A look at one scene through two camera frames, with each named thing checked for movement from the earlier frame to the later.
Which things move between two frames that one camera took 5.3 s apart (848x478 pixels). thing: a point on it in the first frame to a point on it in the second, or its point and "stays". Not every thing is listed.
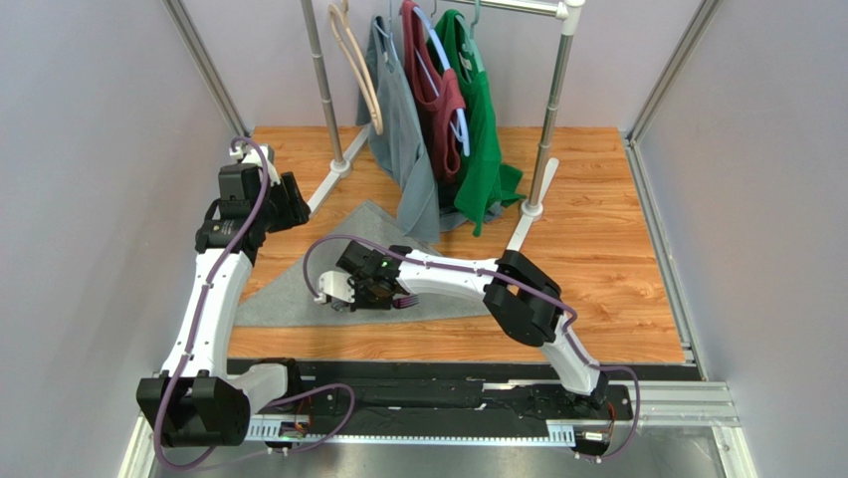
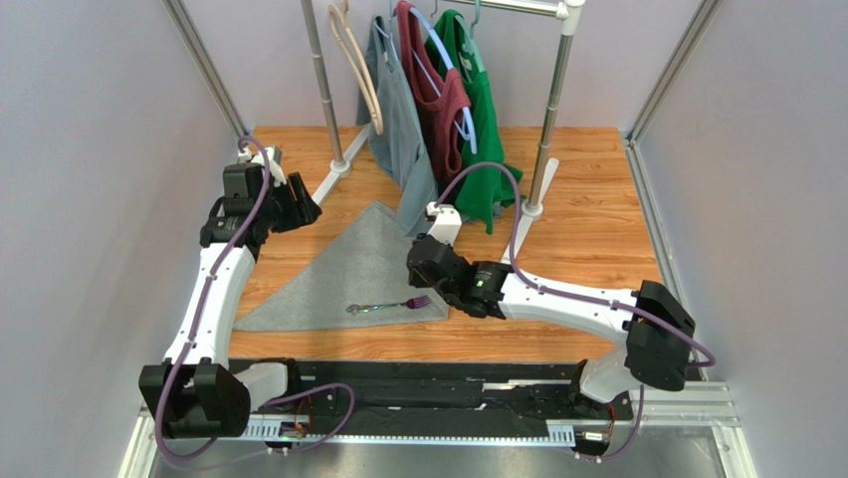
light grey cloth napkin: [288, 301] stays
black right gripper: [357, 291] to [428, 266]
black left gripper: [295, 210] stays
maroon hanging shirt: [438, 95] stays
